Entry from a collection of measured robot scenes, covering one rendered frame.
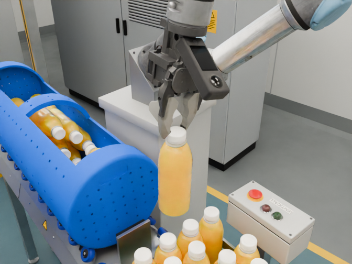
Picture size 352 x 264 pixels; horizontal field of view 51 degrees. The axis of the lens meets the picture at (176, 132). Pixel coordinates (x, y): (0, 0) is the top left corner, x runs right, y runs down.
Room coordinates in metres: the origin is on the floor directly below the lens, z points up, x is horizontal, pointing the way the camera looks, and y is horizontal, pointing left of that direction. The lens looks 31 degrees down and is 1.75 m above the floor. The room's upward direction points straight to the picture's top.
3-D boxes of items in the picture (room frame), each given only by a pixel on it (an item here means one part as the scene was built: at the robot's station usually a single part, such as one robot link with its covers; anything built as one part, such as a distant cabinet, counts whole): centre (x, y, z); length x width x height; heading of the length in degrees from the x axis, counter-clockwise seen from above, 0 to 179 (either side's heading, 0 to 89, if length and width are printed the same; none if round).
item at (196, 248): (0.58, -0.05, 1.09); 0.04 x 0.04 x 0.02
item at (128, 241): (0.68, 0.11, 0.99); 0.10 x 0.02 x 0.12; 129
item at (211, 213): (0.69, -0.09, 1.09); 0.04 x 0.04 x 0.02
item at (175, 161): (0.60, 0.00, 1.28); 0.07 x 0.07 x 0.19
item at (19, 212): (1.45, 0.83, 0.31); 0.06 x 0.06 x 0.63; 39
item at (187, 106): (0.64, -0.01, 1.42); 0.06 x 0.03 x 0.09; 38
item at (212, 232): (0.69, -0.09, 0.99); 0.07 x 0.07 x 0.19
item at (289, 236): (0.71, -0.24, 1.05); 0.20 x 0.10 x 0.10; 39
